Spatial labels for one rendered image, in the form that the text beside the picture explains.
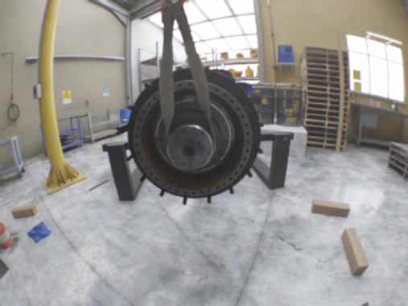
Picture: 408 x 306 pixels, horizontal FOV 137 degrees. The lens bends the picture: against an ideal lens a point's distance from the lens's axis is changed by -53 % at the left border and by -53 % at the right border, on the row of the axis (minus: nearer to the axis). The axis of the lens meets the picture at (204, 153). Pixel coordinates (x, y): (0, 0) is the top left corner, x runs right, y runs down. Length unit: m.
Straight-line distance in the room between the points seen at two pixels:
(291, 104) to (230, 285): 3.27
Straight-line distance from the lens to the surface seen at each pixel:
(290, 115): 3.65
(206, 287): 1.11
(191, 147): 0.50
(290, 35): 5.44
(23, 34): 6.94
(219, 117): 0.64
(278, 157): 1.87
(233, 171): 0.61
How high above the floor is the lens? 0.99
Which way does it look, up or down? 18 degrees down
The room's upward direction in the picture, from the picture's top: 2 degrees counter-clockwise
